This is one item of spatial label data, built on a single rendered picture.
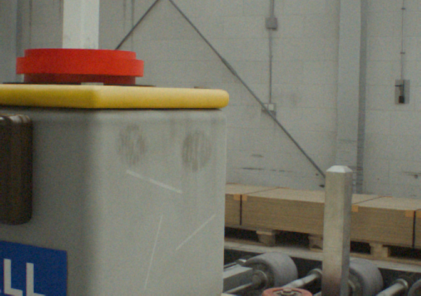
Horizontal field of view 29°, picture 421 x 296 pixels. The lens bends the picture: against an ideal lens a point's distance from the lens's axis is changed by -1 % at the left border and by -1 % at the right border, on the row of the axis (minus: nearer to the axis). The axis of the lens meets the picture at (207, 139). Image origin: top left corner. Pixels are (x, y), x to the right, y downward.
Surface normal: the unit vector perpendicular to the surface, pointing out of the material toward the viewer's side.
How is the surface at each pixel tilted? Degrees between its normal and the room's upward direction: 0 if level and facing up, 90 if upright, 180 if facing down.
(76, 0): 90
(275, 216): 90
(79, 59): 90
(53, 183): 90
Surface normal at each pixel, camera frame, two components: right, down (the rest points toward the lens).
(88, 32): 0.85, 0.04
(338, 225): -0.52, 0.04
